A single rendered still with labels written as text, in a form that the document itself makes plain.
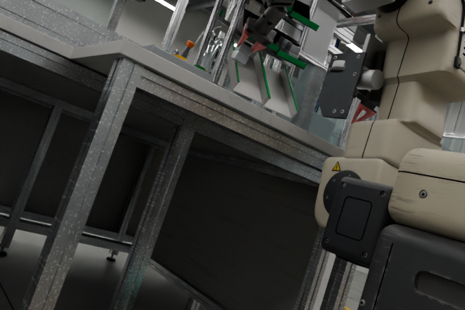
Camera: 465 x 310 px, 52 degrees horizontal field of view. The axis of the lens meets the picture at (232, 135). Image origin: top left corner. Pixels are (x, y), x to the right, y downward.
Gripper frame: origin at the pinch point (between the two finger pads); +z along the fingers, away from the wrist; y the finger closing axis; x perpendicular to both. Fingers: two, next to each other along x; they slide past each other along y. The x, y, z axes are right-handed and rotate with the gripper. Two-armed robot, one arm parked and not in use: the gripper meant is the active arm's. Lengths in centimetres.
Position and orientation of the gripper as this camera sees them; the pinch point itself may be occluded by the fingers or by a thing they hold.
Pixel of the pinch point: (244, 48)
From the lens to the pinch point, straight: 163.8
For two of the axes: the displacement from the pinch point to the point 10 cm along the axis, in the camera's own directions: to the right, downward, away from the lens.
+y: -8.2, -4.8, -3.2
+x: -1.2, 6.9, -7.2
